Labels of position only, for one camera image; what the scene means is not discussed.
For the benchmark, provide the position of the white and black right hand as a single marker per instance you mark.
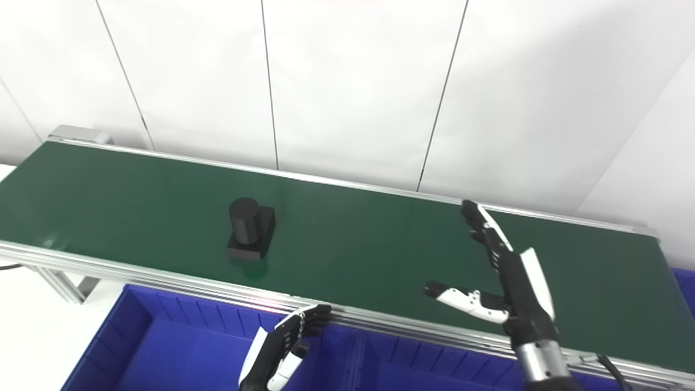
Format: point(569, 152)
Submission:
point(524, 298)

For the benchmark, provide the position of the white and black left hand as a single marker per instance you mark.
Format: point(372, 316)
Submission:
point(269, 353)

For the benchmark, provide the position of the black cylinder block part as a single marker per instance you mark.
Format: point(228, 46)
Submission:
point(247, 225)

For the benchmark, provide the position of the blue plastic bin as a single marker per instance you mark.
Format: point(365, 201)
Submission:
point(163, 347)
point(687, 288)
point(434, 369)

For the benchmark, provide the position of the green conveyor belt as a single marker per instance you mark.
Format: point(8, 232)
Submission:
point(163, 277)
point(353, 244)

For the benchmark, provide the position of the aluminium conveyor support leg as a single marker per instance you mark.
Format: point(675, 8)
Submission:
point(59, 282)

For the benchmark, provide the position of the grey conveyor end housing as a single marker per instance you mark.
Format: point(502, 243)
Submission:
point(76, 133)

